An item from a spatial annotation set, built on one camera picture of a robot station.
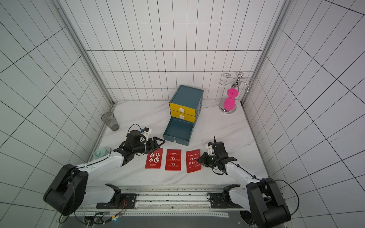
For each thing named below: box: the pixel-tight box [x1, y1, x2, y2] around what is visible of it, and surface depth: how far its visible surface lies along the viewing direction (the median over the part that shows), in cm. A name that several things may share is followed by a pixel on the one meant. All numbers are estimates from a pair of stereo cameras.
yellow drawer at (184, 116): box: [170, 109, 196, 124], surface depth 97 cm
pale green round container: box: [93, 147, 111, 160], surface depth 82 cm
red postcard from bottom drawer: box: [185, 148, 202, 174], surface depth 88 cm
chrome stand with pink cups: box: [218, 71, 255, 115], surface depth 101 cm
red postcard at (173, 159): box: [164, 149, 182, 171], surface depth 89 cm
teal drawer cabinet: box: [169, 84, 204, 126], surface depth 96 cm
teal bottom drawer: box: [163, 116, 195, 147], surface depth 100 cm
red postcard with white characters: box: [144, 148, 164, 169], surface depth 89 cm
